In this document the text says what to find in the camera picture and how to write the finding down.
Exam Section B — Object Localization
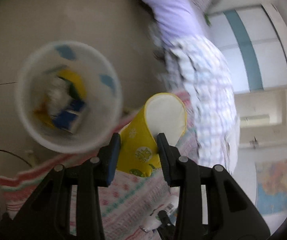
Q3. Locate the yellow paper cup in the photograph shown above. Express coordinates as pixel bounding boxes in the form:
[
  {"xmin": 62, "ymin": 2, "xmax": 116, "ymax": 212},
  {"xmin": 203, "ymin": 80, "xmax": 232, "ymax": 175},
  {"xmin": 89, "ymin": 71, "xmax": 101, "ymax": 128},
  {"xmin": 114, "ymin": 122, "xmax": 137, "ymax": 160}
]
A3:
[{"xmin": 116, "ymin": 93, "xmax": 187, "ymax": 178}]

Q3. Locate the yellow paper packet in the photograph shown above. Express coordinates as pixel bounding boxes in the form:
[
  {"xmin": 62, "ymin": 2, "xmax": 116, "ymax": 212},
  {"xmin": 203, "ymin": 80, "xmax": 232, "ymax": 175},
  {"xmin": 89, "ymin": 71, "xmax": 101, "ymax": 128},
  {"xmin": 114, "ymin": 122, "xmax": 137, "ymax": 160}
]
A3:
[{"xmin": 33, "ymin": 66, "xmax": 87, "ymax": 129}]

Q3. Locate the white tissue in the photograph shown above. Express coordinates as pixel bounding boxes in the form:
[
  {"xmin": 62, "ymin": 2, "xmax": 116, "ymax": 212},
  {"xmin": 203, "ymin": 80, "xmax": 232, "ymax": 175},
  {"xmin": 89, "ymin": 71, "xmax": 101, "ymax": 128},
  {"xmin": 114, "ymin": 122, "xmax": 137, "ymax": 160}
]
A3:
[{"xmin": 46, "ymin": 77, "xmax": 71, "ymax": 116}]

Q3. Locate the white bottle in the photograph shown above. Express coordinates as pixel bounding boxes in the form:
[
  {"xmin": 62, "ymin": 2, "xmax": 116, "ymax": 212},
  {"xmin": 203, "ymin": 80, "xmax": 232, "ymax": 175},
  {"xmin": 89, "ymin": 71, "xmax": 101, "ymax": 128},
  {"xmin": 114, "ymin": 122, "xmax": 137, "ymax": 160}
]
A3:
[{"xmin": 140, "ymin": 195, "xmax": 179, "ymax": 233}]

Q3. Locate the white trash bin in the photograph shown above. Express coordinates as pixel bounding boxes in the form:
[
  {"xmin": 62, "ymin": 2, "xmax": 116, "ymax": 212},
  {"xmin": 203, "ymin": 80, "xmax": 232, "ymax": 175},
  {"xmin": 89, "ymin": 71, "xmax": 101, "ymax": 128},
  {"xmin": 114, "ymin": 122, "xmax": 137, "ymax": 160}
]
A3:
[{"xmin": 15, "ymin": 41, "xmax": 122, "ymax": 153}]

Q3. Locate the patterned bed sheet mattress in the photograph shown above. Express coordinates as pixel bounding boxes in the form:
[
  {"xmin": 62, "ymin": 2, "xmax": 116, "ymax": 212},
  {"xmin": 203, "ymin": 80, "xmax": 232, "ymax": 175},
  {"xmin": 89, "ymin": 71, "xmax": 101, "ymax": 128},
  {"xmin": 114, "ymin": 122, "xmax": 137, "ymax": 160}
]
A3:
[{"xmin": 0, "ymin": 90, "xmax": 202, "ymax": 240}]

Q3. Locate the white door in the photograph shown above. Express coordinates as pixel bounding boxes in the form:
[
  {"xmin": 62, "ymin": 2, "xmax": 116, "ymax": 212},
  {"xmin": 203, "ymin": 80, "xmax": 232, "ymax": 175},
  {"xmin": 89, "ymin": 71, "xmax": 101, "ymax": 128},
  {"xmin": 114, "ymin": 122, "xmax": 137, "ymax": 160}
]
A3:
[{"xmin": 235, "ymin": 89, "xmax": 287, "ymax": 148}]

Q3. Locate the plaid folded quilt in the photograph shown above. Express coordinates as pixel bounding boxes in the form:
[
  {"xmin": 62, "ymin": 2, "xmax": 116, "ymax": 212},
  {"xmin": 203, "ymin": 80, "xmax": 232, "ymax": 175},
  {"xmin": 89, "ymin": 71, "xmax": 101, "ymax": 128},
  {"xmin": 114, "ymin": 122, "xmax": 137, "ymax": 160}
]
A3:
[{"xmin": 149, "ymin": 22, "xmax": 241, "ymax": 176}]

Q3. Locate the white teal wardrobe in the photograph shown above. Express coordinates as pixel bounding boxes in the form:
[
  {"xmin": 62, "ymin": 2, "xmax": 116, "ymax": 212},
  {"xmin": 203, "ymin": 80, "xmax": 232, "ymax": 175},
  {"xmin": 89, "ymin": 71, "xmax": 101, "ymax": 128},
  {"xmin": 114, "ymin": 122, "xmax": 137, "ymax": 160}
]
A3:
[{"xmin": 208, "ymin": 3, "xmax": 287, "ymax": 94}]

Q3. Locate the lavender bed sheet bed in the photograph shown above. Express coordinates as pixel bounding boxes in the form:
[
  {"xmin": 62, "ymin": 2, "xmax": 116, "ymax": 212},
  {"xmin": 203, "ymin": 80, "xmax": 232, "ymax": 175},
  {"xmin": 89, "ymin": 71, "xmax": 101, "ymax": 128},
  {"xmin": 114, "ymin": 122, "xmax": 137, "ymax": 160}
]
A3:
[{"xmin": 142, "ymin": 0, "xmax": 207, "ymax": 47}]

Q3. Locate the wall map poster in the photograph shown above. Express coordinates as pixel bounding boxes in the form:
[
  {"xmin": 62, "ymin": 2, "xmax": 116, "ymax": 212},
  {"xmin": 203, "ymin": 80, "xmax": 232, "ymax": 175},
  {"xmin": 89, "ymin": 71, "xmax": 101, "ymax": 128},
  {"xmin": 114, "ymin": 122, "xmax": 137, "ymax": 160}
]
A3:
[{"xmin": 255, "ymin": 159, "xmax": 287, "ymax": 216}]

